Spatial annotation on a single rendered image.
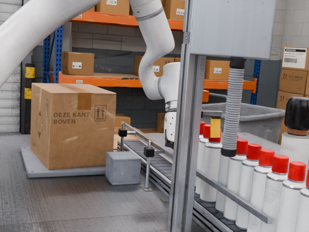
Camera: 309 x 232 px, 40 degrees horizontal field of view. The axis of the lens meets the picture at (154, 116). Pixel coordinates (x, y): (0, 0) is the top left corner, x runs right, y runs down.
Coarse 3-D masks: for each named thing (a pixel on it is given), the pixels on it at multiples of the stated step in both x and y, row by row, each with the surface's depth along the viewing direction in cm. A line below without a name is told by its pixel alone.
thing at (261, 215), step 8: (128, 128) 178; (144, 136) 160; (152, 144) 152; (168, 152) 139; (200, 176) 118; (208, 176) 116; (216, 184) 110; (224, 192) 106; (232, 192) 104; (240, 200) 99; (248, 208) 96; (256, 208) 94; (256, 216) 93; (264, 216) 90
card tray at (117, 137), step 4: (116, 128) 221; (136, 128) 222; (116, 132) 222; (116, 136) 217; (128, 136) 219; (132, 136) 219; (136, 136) 220; (148, 136) 205; (116, 140) 207; (116, 144) 200; (116, 148) 192
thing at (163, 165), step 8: (128, 144) 182; (136, 144) 183; (144, 144) 184; (136, 152) 169; (152, 160) 159; (160, 160) 160; (160, 168) 149; (168, 168) 150; (168, 176) 141; (208, 208) 115; (216, 216) 110; (224, 224) 106; (232, 224) 106
